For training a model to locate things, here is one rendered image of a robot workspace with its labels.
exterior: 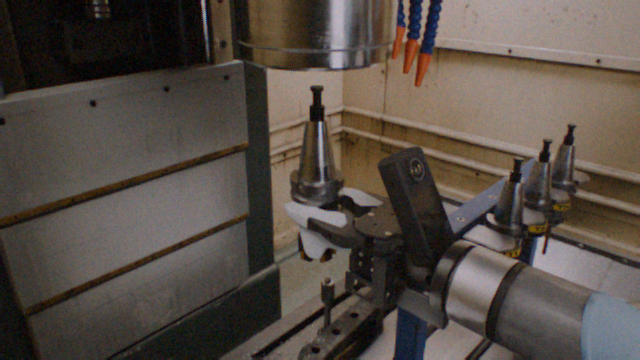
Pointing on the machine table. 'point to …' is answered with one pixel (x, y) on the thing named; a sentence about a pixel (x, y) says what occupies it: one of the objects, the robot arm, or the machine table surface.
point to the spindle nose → (316, 33)
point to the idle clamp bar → (365, 316)
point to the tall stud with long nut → (327, 299)
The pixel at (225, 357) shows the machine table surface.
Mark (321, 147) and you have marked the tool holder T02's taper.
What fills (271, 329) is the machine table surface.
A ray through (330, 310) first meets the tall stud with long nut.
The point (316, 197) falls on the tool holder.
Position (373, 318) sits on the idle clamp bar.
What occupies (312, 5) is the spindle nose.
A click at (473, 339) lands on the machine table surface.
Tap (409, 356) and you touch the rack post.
